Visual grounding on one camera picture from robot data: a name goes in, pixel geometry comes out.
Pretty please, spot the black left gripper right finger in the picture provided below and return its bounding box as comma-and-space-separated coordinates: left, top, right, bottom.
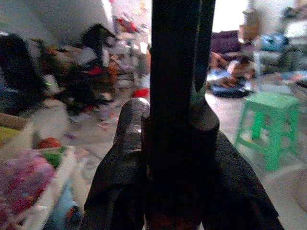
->
201, 130, 285, 230

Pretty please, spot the black broom handle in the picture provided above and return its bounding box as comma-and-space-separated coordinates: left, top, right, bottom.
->
141, 0, 220, 230

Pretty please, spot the black clothes pile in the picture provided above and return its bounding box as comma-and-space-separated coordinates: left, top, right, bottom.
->
39, 23, 120, 115

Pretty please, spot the green plastic stool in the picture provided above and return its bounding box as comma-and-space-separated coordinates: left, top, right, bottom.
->
234, 92, 301, 171

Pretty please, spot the person sitting on floor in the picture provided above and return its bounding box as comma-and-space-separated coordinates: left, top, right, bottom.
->
211, 51, 256, 89

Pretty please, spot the purple sofa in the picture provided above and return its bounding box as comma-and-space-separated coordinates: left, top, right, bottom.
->
211, 30, 245, 57

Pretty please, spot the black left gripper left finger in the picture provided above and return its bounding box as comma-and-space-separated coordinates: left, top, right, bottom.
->
80, 97, 151, 230

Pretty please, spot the black office chair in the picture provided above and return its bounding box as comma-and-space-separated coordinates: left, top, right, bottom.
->
0, 33, 46, 115

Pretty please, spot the white bag of toys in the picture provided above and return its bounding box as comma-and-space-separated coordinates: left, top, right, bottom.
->
0, 138, 82, 230

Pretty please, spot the red plastic bowl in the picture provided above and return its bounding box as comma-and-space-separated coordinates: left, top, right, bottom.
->
132, 88, 151, 98

